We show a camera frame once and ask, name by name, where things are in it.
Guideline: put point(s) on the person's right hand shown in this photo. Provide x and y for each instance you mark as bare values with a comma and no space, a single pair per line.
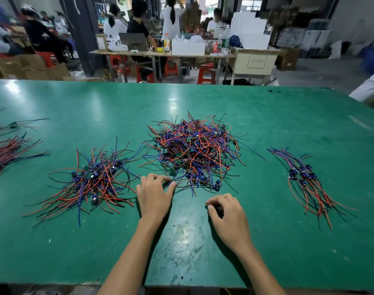
231,225

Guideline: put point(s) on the person's left hand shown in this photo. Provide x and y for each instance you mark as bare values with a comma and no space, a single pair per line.
153,199

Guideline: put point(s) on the person's left forearm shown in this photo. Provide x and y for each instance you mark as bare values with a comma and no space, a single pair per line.
131,261

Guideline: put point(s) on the red plastic stool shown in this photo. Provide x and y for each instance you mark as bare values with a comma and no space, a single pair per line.
47,59
171,69
119,64
206,74

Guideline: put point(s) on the long wooden work table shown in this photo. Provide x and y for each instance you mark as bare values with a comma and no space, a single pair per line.
162,54

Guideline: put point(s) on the row of white containers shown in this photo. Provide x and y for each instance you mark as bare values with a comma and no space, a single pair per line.
189,47

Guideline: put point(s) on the grey laptop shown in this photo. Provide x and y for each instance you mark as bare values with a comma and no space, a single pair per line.
134,41

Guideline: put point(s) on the cream cabinet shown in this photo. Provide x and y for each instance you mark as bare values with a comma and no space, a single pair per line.
254,63

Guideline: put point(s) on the brown cardboard box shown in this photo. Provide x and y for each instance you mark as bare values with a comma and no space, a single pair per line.
289,59

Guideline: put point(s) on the dark blue bag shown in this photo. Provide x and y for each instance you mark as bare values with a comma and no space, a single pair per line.
235,41

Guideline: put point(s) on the dark pillar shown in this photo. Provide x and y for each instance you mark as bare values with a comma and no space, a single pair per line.
85,30

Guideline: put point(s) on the row of cardboard boxes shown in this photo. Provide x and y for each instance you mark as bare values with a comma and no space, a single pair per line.
27,67

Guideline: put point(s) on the stack of white boxes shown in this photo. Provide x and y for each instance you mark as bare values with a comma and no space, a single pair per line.
249,30

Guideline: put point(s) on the heap of blue bags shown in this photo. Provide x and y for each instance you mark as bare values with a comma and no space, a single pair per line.
372,58

